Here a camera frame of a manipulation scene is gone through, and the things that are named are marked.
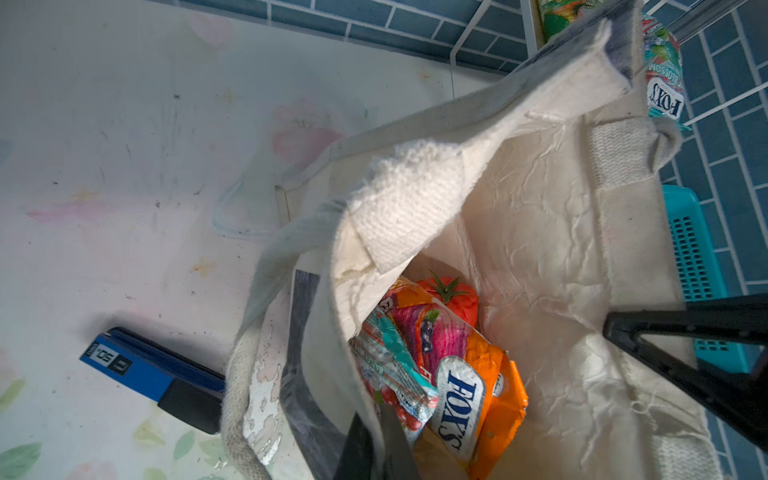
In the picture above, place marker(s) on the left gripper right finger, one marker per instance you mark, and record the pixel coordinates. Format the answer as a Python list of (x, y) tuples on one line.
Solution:
[(738, 399)]

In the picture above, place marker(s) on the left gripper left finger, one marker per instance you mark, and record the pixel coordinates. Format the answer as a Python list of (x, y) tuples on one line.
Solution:
[(391, 459)]

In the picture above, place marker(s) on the orange Fox's candy bag top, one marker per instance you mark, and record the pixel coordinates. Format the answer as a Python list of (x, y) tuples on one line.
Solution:
[(482, 400)]

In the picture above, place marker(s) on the red bell pepper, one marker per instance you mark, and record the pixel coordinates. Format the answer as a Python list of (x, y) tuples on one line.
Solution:
[(454, 293)]

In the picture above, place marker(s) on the cream canvas tote bag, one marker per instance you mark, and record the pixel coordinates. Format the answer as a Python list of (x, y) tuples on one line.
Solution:
[(543, 190)]

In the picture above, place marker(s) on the green Fox's candy bag top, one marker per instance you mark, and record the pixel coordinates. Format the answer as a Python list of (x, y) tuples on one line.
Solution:
[(391, 376)]

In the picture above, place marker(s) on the green fox's candy bag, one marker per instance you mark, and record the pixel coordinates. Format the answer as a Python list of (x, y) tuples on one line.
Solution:
[(391, 376), (663, 72)]

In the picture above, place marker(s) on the green Fox's candy bag lower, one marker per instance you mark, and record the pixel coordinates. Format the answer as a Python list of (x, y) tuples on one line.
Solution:
[(663, 72)]

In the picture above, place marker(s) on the green yellow candy bag lower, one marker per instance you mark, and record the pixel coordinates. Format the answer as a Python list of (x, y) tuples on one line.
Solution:
[(557, 15)]

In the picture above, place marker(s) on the teal plastic basket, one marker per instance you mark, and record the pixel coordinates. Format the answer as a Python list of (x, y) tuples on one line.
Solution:
[(699, 272)]

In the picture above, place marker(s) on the blue black stapler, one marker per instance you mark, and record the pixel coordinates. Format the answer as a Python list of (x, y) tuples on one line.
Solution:
[(181, 387)]

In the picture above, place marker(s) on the white wooden two-tier shelf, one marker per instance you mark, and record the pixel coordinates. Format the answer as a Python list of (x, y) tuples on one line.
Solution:
[(724, 62)]

